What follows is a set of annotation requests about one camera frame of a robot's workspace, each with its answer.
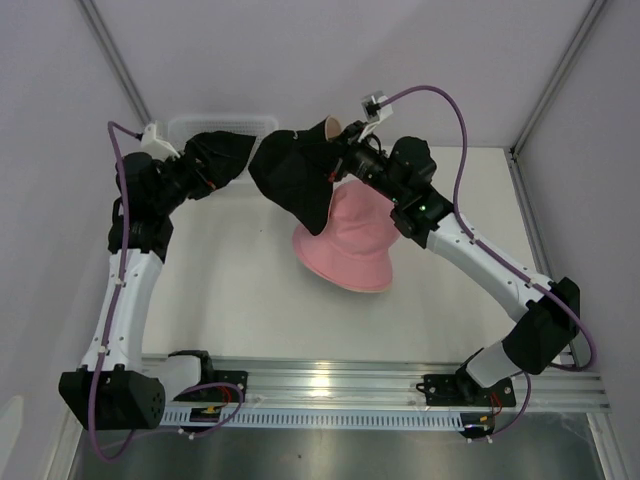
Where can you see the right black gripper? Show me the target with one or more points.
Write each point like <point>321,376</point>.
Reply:
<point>350,147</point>

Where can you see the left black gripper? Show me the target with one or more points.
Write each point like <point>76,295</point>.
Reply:
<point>202,180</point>

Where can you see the black smiley bucket hat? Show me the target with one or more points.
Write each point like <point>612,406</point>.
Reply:
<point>219,157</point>

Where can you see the beige bucket hat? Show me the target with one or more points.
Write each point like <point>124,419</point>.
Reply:
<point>371,290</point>

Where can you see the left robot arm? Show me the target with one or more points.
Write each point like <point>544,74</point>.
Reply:
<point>109,390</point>

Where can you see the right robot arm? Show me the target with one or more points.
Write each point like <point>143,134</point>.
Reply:
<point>545,312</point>

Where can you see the white plastic basket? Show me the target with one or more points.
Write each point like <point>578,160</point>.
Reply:
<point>181,128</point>

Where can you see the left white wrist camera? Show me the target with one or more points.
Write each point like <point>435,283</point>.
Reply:
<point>153,144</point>

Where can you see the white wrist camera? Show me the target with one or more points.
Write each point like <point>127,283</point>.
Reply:
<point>376,111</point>
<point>153,144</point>

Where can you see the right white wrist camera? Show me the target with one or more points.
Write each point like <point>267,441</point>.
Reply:
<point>376,111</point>

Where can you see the right aluminium corner post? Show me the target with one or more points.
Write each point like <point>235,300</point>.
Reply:
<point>569,57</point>

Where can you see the aluminium corner post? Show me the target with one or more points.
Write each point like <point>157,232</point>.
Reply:
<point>569,57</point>
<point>111,53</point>

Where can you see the left aluminium corner post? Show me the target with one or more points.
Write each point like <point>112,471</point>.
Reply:
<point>111,53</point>

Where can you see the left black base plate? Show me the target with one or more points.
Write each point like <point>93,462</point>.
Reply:
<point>222,386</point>

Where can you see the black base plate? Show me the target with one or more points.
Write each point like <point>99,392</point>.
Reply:
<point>446,390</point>
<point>222,386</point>

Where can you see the aluminium mounting rail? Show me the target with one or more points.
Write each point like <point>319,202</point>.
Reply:
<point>377,385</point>

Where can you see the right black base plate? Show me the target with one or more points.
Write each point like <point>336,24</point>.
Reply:
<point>446,390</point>

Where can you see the white slotted cable duct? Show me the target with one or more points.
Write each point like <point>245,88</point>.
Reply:
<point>207,417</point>

